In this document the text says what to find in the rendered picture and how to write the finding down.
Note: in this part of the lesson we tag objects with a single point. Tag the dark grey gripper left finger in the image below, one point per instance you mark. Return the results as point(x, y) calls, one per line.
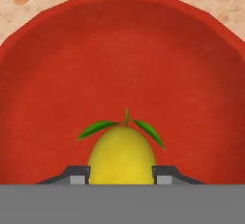
point(76, 171)

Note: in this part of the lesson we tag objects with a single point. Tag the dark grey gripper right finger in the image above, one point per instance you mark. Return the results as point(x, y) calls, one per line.
point(166, 171)

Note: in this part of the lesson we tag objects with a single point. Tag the yellow lemon with green leaves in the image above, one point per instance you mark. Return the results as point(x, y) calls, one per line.
point(122, 157)

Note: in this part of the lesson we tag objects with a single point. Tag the red bowl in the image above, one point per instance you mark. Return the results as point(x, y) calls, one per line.
point(121, 58)

